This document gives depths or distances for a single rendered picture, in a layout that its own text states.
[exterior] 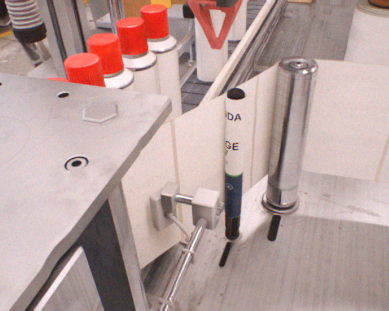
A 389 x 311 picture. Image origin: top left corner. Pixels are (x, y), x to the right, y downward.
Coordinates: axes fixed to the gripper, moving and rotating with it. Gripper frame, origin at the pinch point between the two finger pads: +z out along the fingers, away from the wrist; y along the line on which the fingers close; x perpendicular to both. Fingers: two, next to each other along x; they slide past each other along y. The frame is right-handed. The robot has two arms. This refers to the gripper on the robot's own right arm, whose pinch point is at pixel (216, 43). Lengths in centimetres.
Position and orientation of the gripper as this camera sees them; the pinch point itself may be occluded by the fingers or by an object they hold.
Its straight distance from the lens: 58.1
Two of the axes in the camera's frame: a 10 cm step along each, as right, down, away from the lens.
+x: -9.4, -1.8, 2.9
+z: 0.3, 7.9, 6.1
